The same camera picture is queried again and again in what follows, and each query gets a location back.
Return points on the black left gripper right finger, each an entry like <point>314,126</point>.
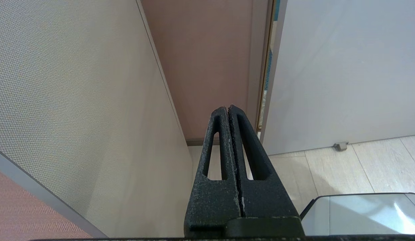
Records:
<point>267,201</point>

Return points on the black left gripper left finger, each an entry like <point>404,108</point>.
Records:
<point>214,204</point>

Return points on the dark wall baseboard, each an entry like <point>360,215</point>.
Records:
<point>195,142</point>

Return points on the metal floor door stopper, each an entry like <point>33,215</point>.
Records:
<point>340,146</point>

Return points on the beige cabinet panel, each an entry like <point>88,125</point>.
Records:
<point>77,100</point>

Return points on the white room door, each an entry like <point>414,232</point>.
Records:
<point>344,67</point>

